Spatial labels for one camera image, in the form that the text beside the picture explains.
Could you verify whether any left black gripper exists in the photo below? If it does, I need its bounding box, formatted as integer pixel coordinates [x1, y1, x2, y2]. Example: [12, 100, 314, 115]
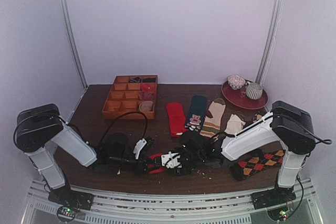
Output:
[109, 155, 158, 179]

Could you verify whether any red sock with beige toe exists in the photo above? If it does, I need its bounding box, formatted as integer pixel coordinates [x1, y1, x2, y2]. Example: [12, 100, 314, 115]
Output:
[148, 154, 166, 174]

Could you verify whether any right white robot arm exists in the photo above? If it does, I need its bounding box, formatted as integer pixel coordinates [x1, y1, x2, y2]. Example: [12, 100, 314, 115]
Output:
[160, 101, 317, 204]

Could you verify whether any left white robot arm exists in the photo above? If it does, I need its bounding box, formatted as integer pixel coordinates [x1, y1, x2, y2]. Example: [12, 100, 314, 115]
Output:
[13, 103, 154, 205]

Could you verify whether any beige rolled sock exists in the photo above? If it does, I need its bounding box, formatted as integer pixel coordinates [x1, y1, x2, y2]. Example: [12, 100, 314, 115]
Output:
[139, 101, 154, 113]

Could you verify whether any beige striped sock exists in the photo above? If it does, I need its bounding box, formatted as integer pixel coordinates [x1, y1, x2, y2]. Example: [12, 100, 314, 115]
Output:
[200, 98, 226, 138]

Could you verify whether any teal reindeer sock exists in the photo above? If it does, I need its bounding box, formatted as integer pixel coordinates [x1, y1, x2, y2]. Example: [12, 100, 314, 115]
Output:
[184, 95, 207, 132]

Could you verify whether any wooden compartment tray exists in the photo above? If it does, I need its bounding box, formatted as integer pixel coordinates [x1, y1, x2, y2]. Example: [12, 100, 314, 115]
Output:
[102, 75, 158, 120]

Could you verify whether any beige brown sock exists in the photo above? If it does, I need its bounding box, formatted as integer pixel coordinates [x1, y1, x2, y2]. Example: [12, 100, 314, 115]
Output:
[225, 112, 246, 135]

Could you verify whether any red rolled sock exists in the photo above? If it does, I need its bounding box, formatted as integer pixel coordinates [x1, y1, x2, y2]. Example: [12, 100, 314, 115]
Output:
[140, 83, 156, 92]

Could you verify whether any black striped rolled sock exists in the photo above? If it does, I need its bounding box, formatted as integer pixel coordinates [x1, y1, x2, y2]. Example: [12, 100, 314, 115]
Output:
[129, 77, 142, 83]

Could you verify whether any black orange argyle sock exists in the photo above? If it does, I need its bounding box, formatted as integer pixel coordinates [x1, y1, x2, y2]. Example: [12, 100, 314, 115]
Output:
[229, 150, 286, 182]

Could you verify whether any red round plate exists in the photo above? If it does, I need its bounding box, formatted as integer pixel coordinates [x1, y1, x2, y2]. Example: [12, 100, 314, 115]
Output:
[221, 81, 268, 110]

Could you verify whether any white patterned bowl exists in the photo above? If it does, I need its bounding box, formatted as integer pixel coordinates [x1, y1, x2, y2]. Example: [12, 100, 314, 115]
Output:
[227, 74, 246, 90]

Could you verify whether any striped grey cup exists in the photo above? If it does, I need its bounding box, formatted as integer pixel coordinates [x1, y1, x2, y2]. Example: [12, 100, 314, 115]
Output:
[246, 82, 263, 100]

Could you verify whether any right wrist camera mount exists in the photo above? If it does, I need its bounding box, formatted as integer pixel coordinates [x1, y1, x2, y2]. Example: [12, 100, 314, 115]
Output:
[161, 152, 182, 169]

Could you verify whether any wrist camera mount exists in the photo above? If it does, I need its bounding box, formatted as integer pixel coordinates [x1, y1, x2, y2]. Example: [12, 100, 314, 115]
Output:
[161, 152, 182, 169]
[133, 138, 147, 160]

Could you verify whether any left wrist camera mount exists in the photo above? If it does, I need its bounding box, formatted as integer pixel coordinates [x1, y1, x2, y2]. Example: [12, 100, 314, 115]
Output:
[133, 138, 147, 160]

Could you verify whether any left black cable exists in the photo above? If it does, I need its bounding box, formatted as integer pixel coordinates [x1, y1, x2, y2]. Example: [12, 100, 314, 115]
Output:
[98, 112, 148, 148]

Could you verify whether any black cable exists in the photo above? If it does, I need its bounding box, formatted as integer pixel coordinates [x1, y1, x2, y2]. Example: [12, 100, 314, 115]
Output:
[285, 129, 332, 209]
[98, 112, 148, 148]

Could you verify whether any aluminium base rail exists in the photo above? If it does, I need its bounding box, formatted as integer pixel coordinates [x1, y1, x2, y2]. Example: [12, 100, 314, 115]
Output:
[19, 179, 327, 223]

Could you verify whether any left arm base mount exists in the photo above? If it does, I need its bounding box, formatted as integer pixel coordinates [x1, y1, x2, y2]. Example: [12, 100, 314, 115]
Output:
[48, 190, 94, 223]

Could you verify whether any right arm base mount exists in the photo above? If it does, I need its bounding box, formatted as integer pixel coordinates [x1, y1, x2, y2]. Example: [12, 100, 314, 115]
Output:
[251, 186, 296, 221]

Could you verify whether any right black cable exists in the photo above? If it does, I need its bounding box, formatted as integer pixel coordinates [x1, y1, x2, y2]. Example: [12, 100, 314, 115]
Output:
[285, 129, 332, 209]

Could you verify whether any right aluminium frame post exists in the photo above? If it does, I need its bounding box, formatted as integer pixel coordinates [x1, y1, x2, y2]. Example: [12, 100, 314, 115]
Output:
[256, 0, 284, 85]

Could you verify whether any aluminium frame post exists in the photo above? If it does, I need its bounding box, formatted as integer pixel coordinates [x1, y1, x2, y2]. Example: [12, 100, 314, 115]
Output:
[256, 0, 284, 85]
[60, 0, 88, 90]

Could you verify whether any left aluminium frame post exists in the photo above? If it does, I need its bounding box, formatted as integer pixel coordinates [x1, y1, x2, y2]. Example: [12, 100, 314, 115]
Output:
[60, 0, 88, 90]

